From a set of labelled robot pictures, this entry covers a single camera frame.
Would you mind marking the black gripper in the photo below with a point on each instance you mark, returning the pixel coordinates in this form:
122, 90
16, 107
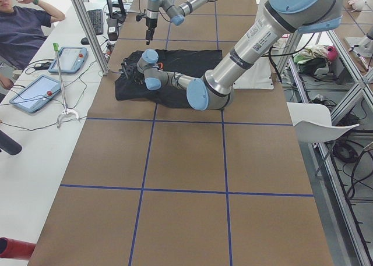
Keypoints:
150, 24
130, 70

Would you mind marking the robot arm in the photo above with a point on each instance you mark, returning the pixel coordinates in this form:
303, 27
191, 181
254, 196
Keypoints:
214, 90
176, 14

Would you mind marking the blue tape line lengthwise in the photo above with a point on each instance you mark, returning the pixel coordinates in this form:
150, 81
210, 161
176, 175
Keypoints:
145, 167
227, 195

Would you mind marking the black computer mouse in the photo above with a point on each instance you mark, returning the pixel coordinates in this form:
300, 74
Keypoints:
84, 41

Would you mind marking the black keyboard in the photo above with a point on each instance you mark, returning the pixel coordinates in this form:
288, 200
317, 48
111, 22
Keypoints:
96, 19

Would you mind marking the teach pendant far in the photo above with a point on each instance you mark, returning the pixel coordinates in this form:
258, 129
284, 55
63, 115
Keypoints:
72, 59

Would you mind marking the teach pendant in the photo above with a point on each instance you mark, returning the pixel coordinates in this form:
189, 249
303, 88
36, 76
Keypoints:
34, 96
72, 59

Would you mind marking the blue tape line crosswise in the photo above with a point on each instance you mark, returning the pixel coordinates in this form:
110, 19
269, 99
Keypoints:
189, 121
188, 191

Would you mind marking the metal pole with green top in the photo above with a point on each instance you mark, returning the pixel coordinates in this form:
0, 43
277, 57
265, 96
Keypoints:
66, 111

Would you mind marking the teach pendant near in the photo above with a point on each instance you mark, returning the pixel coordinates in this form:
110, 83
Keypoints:
34, 96

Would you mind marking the seated person in navy shirt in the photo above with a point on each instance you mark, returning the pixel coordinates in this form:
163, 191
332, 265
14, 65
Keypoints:
21, 29

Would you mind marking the black cylinder at edge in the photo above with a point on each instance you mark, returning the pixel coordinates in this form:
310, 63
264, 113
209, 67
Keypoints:
8, 144

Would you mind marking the brown table mat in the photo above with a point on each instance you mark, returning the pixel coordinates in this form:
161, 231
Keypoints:
95, 226

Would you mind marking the pile of coloured cloths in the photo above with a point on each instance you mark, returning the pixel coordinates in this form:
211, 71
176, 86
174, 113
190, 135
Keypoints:
316, 59

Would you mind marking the white plastic chair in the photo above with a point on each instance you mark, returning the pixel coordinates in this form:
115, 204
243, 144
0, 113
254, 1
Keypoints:
313, 124

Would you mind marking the red cylinder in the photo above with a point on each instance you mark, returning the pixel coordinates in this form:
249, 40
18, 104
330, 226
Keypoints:
16, 249

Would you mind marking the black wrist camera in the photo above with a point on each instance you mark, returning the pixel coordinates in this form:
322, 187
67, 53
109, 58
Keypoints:
140, 16

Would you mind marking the aluminium frame post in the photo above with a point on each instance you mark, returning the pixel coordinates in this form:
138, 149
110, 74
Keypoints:
88, 29

